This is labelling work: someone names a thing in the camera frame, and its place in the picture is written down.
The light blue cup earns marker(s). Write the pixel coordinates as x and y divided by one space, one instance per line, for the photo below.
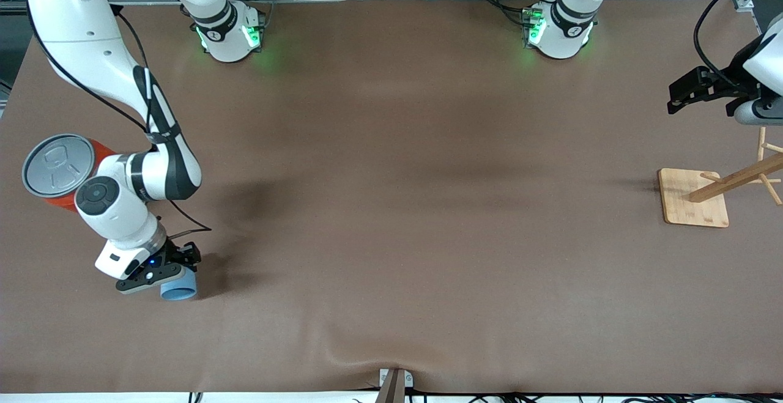
180 290

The brown table mat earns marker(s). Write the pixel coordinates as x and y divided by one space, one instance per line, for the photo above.
391 219

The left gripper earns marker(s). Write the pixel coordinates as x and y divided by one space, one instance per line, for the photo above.
731 75

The orange can with grey lid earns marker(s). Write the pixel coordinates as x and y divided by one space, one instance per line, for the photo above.
52 164

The wooden mug tree rack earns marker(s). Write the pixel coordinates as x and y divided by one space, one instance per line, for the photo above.
694 198

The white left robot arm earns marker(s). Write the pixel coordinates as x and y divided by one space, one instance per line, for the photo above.
566 21

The brown flat bar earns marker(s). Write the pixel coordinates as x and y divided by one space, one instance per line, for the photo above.
391 391

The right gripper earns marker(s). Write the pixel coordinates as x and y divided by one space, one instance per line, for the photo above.
178 253

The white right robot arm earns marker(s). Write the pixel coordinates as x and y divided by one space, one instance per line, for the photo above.
92 42

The grey metal bracket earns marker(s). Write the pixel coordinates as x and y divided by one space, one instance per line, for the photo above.
408 378

